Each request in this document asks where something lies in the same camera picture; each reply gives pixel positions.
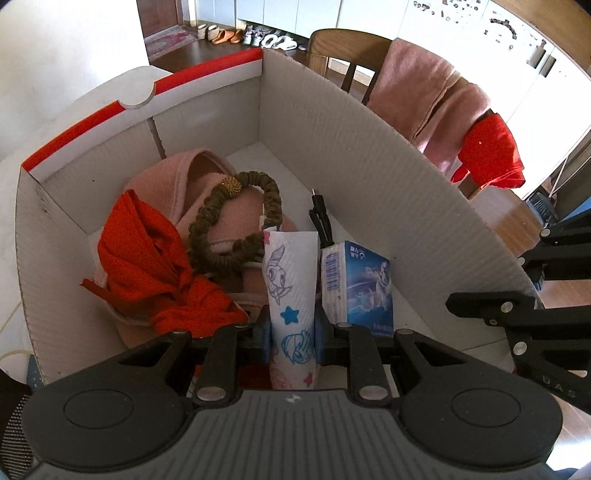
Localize blue tissue pack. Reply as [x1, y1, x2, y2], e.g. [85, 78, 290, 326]
[320, 240, 395, 337]

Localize white shoes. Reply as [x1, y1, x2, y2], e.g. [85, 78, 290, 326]
[242, 27, 298, 51]

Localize cartoon print tissue pack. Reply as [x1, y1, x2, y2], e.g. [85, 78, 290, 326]
[262, 229, 319, 391]

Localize white base cabinet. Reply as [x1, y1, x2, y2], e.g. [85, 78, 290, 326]
[235, 0, 345, 35]

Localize brown wooden door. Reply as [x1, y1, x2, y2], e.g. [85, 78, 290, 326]
[137, 0, 178, 32]

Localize white cabinet with stickers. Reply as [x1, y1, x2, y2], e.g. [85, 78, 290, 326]
[397, 0, 591, 153]

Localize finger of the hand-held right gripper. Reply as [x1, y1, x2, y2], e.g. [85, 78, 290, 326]
[445, 292, 591, 370]
[517, 216, 591, 291]

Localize brown bead bracelet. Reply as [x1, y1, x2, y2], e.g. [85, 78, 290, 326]
[187, 171, 282, 278]

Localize pink towel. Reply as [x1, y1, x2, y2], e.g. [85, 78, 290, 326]
[367, 38, 492, 178]

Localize black dotted glove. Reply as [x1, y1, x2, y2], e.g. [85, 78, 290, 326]
[0, 369, 34, 462]

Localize wooden chair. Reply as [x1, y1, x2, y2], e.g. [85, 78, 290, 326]
[307, 28, 393, 104]

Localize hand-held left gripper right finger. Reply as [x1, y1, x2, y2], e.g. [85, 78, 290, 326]
[314, 314, 468, 409]

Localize red patterned rug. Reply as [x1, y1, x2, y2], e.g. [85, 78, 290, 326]
[144, 25, 199, 58]

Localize red cloth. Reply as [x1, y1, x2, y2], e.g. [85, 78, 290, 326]
[81, 189, 250, 337]

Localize red garment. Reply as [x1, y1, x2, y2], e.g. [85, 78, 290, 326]
[450, 111, 527, 190]

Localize black cable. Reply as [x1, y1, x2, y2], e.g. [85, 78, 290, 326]
[308, 188, 335, 250]

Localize pink cloth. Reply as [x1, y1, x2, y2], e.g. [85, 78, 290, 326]
[95, 150, 301, 349]

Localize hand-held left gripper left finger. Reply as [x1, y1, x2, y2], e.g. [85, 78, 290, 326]
[115, 307, 274, 408]

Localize red and white cardboard box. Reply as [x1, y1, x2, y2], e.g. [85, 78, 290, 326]
[14, 48, 544, 389]

